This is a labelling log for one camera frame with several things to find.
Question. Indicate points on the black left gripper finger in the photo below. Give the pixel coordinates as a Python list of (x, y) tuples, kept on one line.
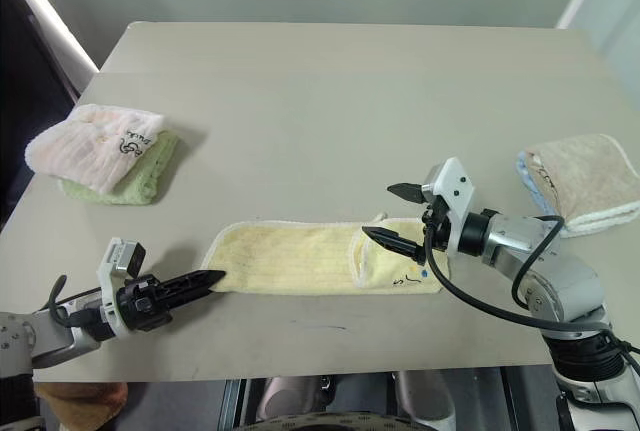
[(192, 296), (192, 281)]

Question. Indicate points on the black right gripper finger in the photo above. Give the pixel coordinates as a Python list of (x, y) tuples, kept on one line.
[(395, 243), (410, 192)]

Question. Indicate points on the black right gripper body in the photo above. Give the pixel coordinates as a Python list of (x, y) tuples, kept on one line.
[(436, 231)]

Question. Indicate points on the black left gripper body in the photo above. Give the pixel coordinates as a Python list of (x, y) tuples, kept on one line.
[(142, 303)]

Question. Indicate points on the yellow towel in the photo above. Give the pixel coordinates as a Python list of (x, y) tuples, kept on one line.
[(290, 261)]

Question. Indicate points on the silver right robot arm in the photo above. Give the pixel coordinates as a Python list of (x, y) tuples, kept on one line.
[(565, 286)]

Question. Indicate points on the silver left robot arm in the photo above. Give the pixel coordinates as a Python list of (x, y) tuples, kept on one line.
[(45, 336)]

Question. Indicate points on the folded blue towel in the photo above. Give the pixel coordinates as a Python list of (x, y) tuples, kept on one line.
[(531, 181)]

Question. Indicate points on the folded green towel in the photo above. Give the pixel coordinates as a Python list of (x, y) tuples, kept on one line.
[(145, 176)]

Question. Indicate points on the folded beige towel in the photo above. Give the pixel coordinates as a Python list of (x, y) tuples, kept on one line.
[(585, 176)]

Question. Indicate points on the folded pink towel with print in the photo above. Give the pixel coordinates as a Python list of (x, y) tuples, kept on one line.
[(85, 151)]

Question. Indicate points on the orange brown cloth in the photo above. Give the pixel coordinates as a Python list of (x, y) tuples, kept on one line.
[(82, 406)]

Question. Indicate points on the black curved dotted shape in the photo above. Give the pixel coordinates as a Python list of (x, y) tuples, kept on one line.
[(335, 423)]

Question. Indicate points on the white slanted bar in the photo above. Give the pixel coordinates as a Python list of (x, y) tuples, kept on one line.
[(55, 21)]

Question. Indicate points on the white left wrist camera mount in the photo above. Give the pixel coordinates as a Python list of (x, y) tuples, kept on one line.
[(112, 263)]

